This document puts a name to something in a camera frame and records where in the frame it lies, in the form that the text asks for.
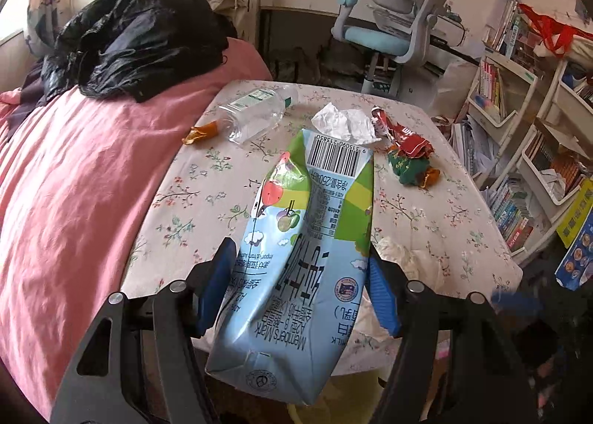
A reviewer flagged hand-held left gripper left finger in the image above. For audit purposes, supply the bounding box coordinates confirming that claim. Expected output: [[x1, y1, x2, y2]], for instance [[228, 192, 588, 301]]
[[50, 237, 238, 424]]

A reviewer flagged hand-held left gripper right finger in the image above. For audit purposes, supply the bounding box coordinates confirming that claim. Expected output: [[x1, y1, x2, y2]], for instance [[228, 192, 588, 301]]
[[366, 243, 533, 424]]

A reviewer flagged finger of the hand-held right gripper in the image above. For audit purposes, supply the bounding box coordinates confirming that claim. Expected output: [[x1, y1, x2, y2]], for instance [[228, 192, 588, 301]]
[[491, 289, 543, 320]]

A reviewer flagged blue green milk carton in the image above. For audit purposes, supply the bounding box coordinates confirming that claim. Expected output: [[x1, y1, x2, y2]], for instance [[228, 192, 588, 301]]
[[205, 128, 375, 407]]

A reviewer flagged yellow bin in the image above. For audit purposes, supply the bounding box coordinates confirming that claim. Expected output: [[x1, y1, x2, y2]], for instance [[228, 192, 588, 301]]
[[285, 371, 385, 424]]

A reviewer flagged red snack wrapper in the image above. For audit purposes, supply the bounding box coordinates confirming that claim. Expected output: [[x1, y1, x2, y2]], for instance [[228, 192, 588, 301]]
[[371, 106, 434, 158]]

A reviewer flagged translucent plastic bag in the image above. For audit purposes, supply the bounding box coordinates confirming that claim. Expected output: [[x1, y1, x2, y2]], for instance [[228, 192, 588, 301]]
[[357, 236, 450, 346]]

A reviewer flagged row of books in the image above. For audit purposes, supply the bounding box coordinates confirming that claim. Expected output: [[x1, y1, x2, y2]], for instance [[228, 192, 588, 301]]
[[486, 176, 536, 253], [484, 0, 533, 59], [477, 60, 506, 121], [528, 132, 584, 202]]

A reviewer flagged floral tablecloth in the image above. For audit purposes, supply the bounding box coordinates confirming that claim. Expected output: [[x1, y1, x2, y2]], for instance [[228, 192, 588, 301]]
[[121, 80, 524, 378]]

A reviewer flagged blue yellow box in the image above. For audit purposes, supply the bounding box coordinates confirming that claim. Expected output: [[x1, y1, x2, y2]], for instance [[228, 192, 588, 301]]
[[556, 183, 593, 290]]

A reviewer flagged green knitted toy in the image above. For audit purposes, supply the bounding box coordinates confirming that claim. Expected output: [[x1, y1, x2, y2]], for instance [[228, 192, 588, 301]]
[[387, 148, 438, 188]]

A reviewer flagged stack of papers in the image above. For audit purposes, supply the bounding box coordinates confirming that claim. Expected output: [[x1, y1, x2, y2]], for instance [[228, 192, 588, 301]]
[[451, 118, 501, 179]]

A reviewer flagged pink blanket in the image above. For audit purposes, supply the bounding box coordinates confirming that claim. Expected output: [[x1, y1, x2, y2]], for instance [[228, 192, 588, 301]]
[[0, 37, 274, 420]]

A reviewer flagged clear plastic bottle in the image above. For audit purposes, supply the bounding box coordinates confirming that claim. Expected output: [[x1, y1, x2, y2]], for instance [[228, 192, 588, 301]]
[[217, 85, 299, 145]]

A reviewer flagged crumpled white tissue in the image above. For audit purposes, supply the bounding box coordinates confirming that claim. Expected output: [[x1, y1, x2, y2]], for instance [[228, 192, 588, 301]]
[[311, 102, 383, 144]]

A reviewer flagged white tiered book rack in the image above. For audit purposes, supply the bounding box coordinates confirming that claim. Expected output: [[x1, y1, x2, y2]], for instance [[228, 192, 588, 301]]
[[463, 49, 593, 267]]

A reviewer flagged white plastic bag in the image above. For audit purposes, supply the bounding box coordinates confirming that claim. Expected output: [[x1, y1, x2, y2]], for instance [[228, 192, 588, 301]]
[[426, 58, 483, 119]]

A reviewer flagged grey blue desk chair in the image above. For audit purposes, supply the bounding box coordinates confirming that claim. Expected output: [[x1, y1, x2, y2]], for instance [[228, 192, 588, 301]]
[[331, 0, 464, 96]]

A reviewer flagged black jacket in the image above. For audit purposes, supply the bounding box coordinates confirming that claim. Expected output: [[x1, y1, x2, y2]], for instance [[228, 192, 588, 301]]
[[39, 0, 239, 105]]

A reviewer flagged printed pillow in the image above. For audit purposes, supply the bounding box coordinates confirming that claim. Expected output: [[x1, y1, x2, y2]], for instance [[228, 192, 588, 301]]
[[25, 0, 61, 59]]

